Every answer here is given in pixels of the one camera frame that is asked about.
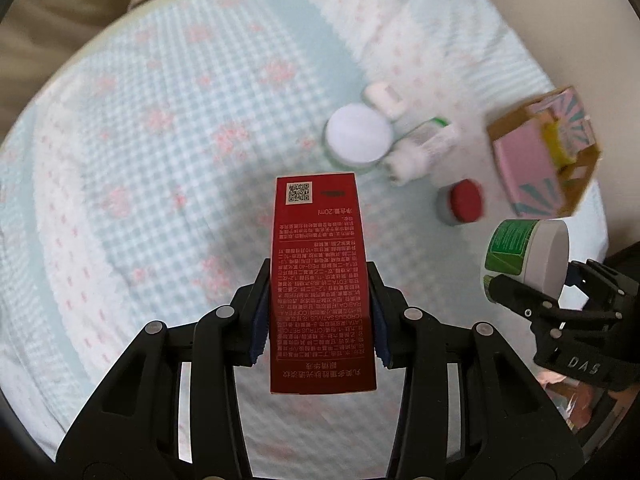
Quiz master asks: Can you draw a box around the yellow packet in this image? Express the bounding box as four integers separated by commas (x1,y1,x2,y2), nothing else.
541,119,577,167

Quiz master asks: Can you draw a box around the checked blanket with pink flowers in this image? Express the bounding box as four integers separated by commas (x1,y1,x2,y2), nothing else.
0,0,609,467

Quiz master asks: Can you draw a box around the small white case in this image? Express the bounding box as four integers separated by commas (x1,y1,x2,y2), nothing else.
363,82,404,120

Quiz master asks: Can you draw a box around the red printed carton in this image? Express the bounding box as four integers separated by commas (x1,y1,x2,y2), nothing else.
269,173,378,395

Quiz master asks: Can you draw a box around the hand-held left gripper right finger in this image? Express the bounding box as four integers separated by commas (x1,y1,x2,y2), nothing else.
368,261,584,480

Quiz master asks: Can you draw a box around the white tube with green label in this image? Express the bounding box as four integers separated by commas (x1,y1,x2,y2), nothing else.
383,117,461,186

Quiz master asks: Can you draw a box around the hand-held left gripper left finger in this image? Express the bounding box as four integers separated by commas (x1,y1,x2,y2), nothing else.
55,258,274,480

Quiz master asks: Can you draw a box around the small jar with red lid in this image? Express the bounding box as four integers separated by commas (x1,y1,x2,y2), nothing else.
436,179,485,227

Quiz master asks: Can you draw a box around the green jar with white lid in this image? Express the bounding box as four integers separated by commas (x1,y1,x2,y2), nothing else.
325,104,394,173

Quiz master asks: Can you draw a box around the beige cushion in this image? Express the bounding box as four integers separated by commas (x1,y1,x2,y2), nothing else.
462,0,640,261

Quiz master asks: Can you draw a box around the pink flat packet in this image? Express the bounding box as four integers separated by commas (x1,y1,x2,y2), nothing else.
493,125,567,202

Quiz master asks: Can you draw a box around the white jar with green label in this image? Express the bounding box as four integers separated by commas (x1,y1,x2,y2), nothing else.
480,218,571,307

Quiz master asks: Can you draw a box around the brown cardboard box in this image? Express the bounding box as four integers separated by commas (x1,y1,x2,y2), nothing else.
487,85,604,219

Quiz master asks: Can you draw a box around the tan cloth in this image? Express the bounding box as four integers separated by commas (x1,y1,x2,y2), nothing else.
0,0,281,128

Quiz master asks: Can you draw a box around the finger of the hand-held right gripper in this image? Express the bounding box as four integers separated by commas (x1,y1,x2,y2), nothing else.
488,273,622,324
565,258,640,312

